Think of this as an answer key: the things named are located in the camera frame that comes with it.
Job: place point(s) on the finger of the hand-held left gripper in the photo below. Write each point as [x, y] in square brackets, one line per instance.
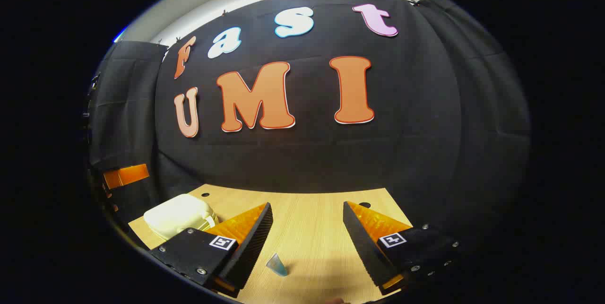
[125, 176]

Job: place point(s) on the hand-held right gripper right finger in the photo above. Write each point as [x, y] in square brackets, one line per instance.
[364, 247]

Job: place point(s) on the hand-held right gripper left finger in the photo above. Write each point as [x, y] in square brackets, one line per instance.
[248, 247]

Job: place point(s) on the blue cosmetic tube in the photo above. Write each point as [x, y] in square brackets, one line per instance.
[278, 266]

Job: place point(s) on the pale yellow suitcase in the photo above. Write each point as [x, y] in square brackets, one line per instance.
[177, 214]

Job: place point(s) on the black backdrop cloth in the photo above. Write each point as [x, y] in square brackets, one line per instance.
[302, 152]

